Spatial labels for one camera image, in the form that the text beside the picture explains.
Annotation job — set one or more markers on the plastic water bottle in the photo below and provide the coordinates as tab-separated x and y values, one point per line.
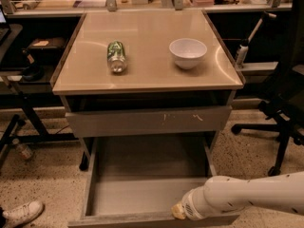
24	151

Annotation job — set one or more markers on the black office chair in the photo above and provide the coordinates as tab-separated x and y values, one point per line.
282	93

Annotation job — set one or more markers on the grey drawer cabinet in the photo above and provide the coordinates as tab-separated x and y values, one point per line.
151	80

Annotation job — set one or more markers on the black side desk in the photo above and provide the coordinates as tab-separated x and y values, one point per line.
16	123

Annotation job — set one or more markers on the grey top drawer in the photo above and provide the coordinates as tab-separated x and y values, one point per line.
148	121

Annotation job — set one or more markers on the white handheld tool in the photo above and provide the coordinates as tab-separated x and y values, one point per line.
244	45

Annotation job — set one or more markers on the white sneaker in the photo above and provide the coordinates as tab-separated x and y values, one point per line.
21	214

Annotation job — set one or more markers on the grey drawer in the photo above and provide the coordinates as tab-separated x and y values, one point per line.
133	181
148	121

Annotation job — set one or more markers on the green soda can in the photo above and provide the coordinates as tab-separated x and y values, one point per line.
116	59

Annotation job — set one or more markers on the white bowl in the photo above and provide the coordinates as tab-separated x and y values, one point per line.
187	53

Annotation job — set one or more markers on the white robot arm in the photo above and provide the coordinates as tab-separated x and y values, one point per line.
222	195

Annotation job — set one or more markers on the black box with label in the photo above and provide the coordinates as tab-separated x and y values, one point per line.
47	47

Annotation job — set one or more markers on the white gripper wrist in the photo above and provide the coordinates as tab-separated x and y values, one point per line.
190	205

